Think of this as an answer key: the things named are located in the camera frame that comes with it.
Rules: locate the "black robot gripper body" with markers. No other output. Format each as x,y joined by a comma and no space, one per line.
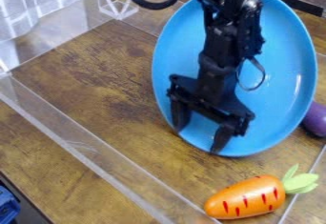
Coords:
210,94

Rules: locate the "blue round plate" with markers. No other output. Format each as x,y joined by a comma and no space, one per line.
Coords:
283,90

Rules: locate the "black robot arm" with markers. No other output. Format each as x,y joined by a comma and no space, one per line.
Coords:
233,41

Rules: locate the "purple toy eggplant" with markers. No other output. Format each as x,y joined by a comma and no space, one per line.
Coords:
314,121

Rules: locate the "clear acrylic enclosure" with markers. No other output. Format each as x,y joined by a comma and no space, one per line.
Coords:
86,146

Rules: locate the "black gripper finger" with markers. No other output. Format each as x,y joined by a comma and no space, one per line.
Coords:
181,114
222,137

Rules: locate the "blue object at corner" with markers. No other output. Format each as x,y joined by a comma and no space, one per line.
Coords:
10,207

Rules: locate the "orange toy carrot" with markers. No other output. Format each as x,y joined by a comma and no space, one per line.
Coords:
258,195

